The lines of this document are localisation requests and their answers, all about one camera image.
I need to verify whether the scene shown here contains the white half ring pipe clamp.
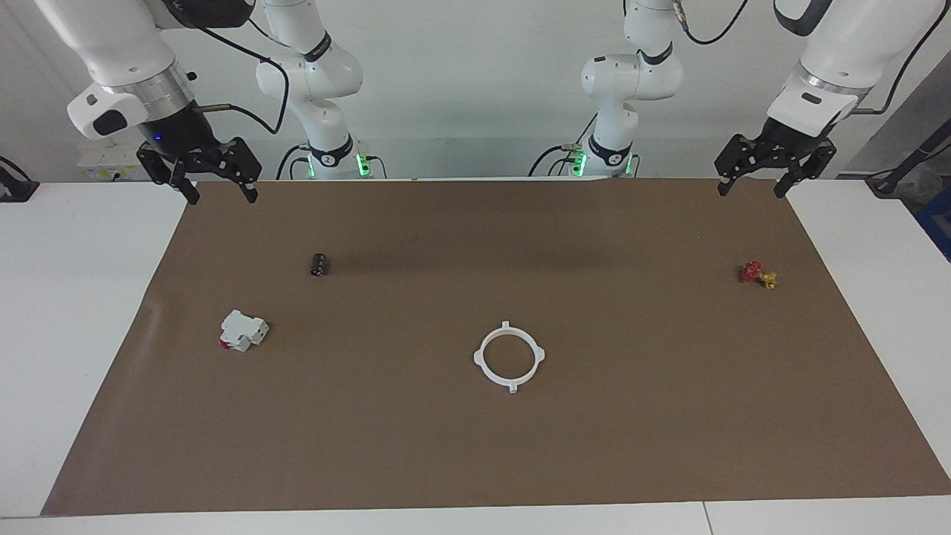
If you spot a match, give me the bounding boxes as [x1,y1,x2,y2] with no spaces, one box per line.
[504,320,547,395]
[473,320,515,395]

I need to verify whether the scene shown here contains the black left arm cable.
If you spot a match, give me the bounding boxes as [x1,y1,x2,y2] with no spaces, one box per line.
[672,0,951,117]

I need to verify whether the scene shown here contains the blue box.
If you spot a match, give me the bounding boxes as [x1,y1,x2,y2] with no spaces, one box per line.
[915,189,951,263]

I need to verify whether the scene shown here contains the red yellow valve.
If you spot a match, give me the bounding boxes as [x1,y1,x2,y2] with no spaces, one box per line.
[739,260,779,290]

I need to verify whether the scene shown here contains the black clamp mount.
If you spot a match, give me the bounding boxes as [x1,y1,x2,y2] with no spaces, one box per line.
[0,156,40,203]

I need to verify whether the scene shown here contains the black base cable bundle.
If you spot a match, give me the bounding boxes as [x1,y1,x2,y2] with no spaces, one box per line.
[528,111,600,178]
[276,141,313,181]

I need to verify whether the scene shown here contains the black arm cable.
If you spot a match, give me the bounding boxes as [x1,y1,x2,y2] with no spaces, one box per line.
[672,0,951,117]
[178,15,291,136]

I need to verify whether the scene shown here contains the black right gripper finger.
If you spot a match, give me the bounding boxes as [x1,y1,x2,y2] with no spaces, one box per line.
[227,137,262,204]
[136,143,201,206]

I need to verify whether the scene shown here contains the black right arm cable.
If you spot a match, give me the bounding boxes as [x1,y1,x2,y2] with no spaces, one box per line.
[178,15,291,136]

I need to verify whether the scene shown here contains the black stand pole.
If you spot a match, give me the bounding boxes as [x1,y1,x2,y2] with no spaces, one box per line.
[866,119,951,196]

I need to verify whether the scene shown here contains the brown table mat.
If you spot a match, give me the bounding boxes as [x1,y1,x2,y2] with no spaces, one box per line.
[40,178,951,516]

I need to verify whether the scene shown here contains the white power strip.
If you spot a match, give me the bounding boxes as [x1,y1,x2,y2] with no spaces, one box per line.
[77,144,142,182]

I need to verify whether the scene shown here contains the white circuit breaker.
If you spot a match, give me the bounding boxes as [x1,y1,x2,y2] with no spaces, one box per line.
[220,310,270,353]

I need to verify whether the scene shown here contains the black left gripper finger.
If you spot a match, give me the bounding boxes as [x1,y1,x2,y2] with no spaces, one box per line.
[773,140,837,199]
[714,134,753,197]

